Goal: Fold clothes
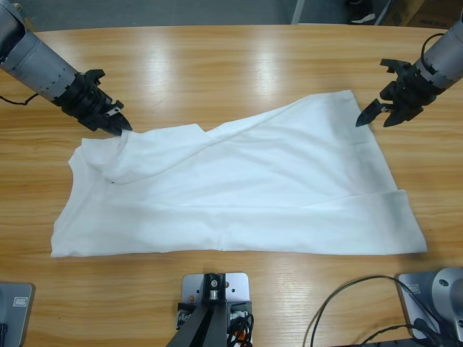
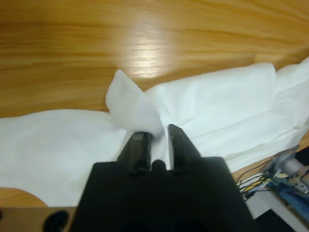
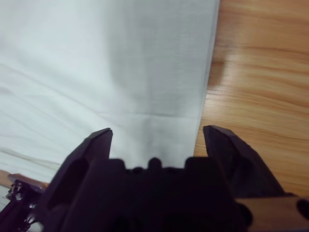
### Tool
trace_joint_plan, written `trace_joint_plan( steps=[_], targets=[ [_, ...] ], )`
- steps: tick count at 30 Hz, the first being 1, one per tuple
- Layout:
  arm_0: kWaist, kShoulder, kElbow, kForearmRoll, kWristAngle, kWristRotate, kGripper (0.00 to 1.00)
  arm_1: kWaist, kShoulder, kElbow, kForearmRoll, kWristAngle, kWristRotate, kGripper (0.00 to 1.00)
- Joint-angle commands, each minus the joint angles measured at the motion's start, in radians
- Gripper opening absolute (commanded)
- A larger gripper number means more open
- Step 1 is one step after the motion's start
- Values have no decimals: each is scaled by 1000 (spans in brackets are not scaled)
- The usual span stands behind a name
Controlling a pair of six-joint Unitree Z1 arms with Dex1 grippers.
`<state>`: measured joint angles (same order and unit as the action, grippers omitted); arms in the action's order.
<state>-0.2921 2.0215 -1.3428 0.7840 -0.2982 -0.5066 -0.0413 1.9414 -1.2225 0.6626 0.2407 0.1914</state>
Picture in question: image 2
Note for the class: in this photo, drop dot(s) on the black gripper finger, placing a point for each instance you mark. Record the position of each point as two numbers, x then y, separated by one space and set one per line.
136 152
181 152

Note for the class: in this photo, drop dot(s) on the white Unitree T-shirt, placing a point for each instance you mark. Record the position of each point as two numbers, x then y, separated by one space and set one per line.
217 106

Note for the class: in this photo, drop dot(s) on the blue plastic object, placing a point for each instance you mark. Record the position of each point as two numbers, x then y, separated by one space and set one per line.
294 200

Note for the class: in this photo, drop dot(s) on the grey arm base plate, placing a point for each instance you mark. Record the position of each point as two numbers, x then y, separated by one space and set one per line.
289 166

